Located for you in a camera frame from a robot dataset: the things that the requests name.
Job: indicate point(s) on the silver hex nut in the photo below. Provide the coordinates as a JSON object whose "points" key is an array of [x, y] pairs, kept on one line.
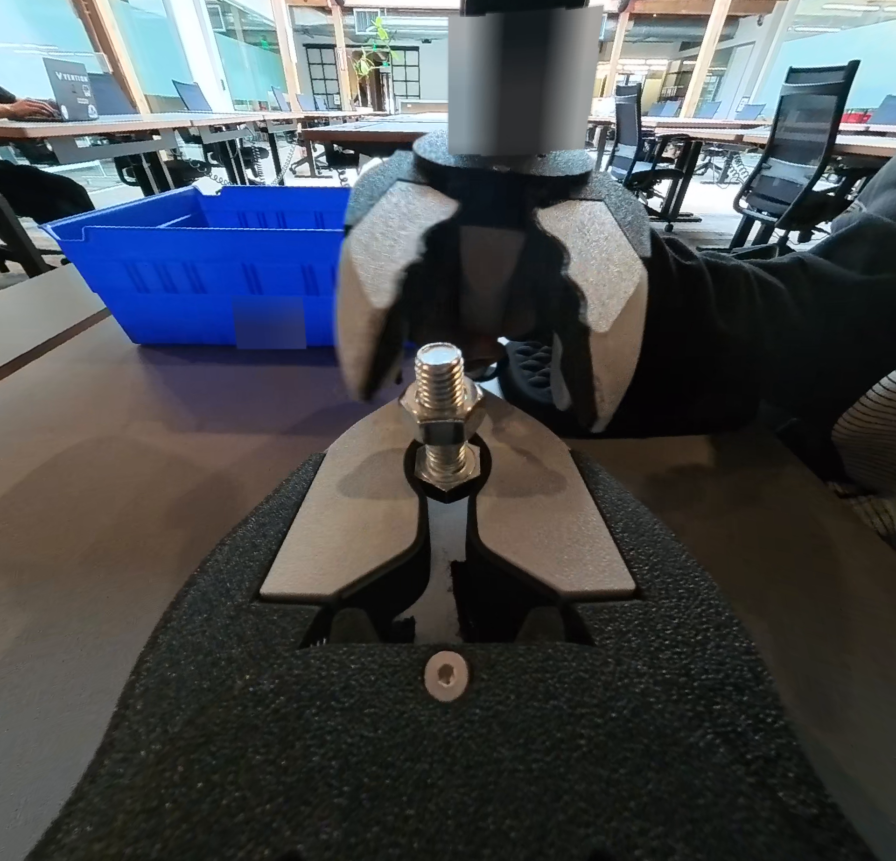
{"points": [[441, 420]]}

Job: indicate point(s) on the black quilted wrist rest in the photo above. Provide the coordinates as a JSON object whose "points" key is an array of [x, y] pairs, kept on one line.
{"points": [[528, 367]]}

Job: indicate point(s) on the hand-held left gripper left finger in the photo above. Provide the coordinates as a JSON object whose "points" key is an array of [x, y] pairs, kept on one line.
{"points": [[350, 525]]}

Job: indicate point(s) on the green potted plant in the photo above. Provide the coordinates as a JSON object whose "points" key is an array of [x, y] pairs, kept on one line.
{"points": [[374, 45]]}

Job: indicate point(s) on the dark laptop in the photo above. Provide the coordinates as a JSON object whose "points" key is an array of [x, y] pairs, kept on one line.
{"points": [[70, 90]]}

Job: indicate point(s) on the black office chair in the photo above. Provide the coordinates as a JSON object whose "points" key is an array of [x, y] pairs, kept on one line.
{"points": [[805, 139], [630, 139]]}

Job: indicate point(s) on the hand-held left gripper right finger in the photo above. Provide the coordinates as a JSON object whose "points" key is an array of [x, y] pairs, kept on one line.
{"points": [[553, 525]]}

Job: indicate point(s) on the person's right forearm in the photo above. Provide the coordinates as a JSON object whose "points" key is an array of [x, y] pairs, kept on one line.
{"points": [[735, 315]]}

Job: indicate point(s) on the wooden desk black legs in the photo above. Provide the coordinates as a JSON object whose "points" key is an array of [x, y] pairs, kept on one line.
{"points": [[371, 132], [700, 129], [140, 122]]}

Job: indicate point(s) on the blue plastic bin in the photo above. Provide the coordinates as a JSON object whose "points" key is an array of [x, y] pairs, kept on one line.
{"points": [[175, 266]]}

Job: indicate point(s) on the silver hex bolt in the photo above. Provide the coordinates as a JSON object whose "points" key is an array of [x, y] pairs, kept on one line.
{"points": [[441, 367]]}

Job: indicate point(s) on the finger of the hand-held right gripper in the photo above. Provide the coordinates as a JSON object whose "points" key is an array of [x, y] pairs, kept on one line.
{"points": [[378, 266], [609, 280]]}

